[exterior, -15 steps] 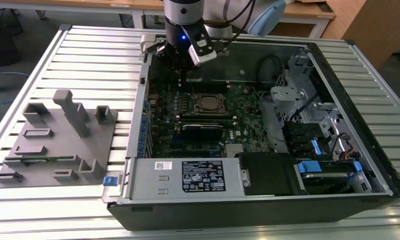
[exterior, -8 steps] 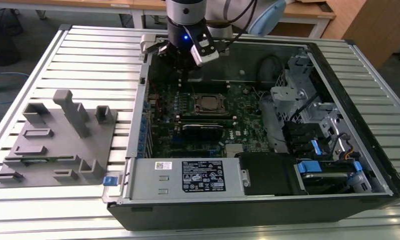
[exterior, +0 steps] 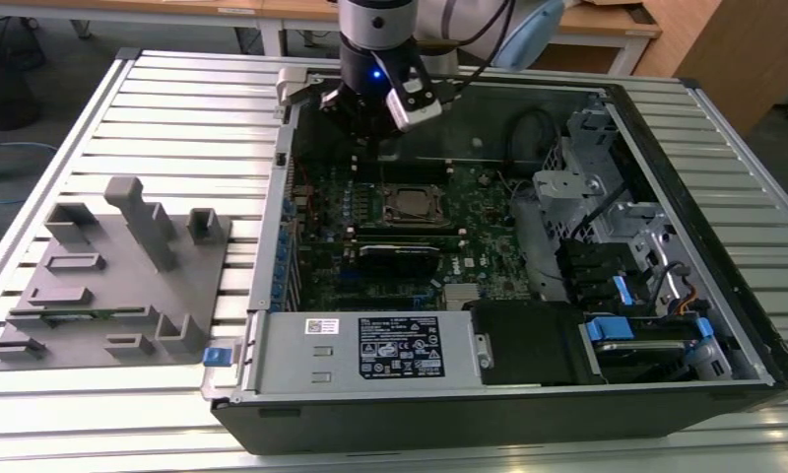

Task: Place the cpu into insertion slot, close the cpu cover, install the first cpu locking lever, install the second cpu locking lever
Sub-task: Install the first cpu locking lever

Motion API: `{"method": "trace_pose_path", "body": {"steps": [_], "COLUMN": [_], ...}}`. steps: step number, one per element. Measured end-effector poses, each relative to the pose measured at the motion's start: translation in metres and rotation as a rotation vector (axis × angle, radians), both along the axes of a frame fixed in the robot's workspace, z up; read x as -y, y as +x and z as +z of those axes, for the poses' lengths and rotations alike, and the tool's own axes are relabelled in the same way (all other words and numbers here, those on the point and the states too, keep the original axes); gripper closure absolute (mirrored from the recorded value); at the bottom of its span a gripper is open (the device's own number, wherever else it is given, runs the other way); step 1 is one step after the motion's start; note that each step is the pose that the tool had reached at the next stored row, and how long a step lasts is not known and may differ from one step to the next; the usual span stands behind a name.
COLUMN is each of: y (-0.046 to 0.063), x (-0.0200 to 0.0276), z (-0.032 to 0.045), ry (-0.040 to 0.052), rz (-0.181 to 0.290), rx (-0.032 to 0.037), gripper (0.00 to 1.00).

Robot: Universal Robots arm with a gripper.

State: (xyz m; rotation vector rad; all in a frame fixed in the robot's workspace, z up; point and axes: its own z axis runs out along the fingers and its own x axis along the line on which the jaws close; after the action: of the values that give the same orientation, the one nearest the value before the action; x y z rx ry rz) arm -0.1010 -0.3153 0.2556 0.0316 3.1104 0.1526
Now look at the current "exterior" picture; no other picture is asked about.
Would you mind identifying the silver-topped CPU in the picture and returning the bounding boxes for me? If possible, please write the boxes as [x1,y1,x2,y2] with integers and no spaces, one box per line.
[394,189,436,222]

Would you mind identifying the CPU socket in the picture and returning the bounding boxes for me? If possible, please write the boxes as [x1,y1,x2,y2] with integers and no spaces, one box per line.
[379,182,450,229]

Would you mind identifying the wooden desk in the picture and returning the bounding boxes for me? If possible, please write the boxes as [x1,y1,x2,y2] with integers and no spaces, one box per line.
[280,0,663,75]
[0,0,268,55]

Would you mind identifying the green RAM stick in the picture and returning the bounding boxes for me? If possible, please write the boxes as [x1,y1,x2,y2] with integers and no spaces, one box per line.
[354,231,469,248]
[9,304,151,327]

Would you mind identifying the silver drive cage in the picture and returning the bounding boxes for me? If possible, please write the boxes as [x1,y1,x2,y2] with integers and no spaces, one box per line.
[531,108,637,233]

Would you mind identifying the black graphics card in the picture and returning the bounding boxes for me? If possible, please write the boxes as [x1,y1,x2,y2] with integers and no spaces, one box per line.
[356,241,446,281]

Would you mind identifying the green motherboard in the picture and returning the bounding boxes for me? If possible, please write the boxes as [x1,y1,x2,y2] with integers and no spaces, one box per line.
[287,165,549,314]

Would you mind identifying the silver finned heatsink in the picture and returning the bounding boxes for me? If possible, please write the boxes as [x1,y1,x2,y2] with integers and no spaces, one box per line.
[442,282,486,303]

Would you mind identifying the black office chair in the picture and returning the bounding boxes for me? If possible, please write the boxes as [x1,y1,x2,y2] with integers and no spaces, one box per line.
[0,13,48,132]

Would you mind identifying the wooden cabinet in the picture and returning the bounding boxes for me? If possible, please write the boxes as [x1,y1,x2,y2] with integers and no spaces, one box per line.
[630,0,788,134]

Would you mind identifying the silver power supply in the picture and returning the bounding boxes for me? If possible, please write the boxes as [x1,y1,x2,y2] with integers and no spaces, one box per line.
[234,310,495,395]

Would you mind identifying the gray parts rack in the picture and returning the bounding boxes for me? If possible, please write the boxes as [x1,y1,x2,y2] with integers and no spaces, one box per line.
[0,175,235,372]

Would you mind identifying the hard disk in blue carrier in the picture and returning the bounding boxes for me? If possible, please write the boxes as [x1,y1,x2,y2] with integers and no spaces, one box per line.
[578,314,722,383]

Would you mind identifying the black PC case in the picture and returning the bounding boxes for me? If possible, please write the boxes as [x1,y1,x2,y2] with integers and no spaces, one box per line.
[199,66,788,457]

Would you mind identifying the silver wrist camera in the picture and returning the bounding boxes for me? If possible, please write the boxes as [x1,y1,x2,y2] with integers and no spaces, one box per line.
[386,63,446,133]

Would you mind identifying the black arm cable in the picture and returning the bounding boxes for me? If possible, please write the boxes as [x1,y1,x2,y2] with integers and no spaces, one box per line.
[432,0,521,100]

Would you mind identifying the black looped cable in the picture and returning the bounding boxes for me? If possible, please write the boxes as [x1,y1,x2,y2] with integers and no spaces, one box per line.
[505,106,562,167]

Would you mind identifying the blue floor cable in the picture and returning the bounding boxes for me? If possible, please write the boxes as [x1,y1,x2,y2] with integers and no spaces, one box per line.
[0,140,62,206]

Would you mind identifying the coloured power wires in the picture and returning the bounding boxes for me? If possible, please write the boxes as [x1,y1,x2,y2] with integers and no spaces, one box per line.
[670,289,703,317]

